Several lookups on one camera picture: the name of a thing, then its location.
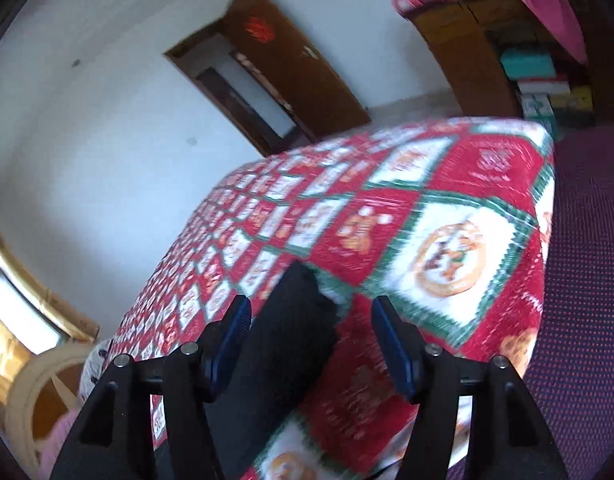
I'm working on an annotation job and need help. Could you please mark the pink fluffy cloth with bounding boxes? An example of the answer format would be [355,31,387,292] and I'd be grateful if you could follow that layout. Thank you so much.
[39,407,84,480]

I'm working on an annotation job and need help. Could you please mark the red door decoration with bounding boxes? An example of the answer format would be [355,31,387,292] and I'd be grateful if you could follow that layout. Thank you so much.
[244,15,278,44]

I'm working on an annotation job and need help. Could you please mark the purple dotted cloth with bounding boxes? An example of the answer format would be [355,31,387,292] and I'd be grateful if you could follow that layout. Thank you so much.
[447,124,614,480]

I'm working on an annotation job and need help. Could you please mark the brown wooden cabinet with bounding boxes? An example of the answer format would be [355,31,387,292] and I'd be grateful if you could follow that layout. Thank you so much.
[407,0,608,136]

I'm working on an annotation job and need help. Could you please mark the black pants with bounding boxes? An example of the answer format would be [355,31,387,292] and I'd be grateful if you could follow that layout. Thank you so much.
[222,260,345,480]

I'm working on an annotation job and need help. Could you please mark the yellow box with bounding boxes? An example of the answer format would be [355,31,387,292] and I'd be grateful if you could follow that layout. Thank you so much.
[549,87,595,113]

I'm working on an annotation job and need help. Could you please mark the white patterned cloth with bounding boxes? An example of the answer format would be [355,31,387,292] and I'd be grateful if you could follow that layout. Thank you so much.
[79,339,116,402]

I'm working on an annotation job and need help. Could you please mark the green and white box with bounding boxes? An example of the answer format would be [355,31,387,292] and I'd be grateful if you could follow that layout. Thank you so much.
[519,92,555,122]

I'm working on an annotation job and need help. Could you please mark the bright window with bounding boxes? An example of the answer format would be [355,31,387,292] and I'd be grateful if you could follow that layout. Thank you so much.
[0,265,70,356]

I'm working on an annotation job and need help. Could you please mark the brown wooden door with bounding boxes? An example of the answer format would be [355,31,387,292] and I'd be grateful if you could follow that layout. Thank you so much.
[221,0,372,143]

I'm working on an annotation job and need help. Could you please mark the pink hanging cloth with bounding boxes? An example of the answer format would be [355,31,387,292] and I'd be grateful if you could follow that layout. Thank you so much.
[502,0,588,66]

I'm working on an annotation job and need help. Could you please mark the golden curtain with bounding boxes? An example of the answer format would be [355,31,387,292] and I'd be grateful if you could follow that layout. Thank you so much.
[0,220,100,411]

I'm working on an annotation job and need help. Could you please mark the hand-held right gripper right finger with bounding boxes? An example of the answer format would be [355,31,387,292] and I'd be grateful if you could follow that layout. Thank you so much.
[371,295,570,480]

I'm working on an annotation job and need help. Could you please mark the dark door frame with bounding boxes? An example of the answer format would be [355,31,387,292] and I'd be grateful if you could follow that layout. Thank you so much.
[164,17,318,158]

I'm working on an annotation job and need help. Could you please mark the teal box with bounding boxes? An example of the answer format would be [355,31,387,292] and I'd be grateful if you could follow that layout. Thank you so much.
[499,47,558,81]

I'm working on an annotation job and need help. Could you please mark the red and white box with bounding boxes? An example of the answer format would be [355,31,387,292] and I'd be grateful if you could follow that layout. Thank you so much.
[514,75,572,97]

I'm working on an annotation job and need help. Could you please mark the red printed blanket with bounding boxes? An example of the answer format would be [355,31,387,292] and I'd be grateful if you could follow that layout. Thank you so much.
[107,117,558,480]

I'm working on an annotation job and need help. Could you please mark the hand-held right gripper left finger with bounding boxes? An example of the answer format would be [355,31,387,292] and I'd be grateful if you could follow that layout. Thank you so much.
[49,295,253,480]

